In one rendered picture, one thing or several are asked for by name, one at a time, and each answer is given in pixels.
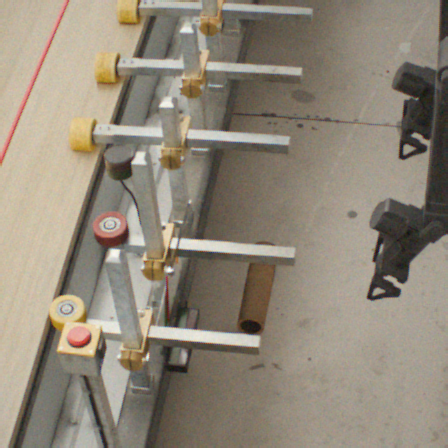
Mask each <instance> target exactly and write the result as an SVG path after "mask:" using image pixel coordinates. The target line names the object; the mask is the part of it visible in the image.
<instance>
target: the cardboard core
mask: <svg viewBox="0 0 448 448"><path fill-rule="evenodd" d="M254 245H263V246H275V245H273V244H272V243H269V242H258V243H256V244H254ZM275 247H276V246H275ZM275 266H276V265H269V264H256V263H249V268H248V273H247V278H246V283H245V288H244V293H243V298H242V303H241V309H240V314H239V319H238V324H237V326H238V328H239V330H240V331H242V332H243V333H246V334H249V335H257V334H260V333H262V332H263V331H264V327H265V321H266V316H267V310H268V305H269V299H270V294H271V288H272V283H273V277H274V272H275Z"/></svg>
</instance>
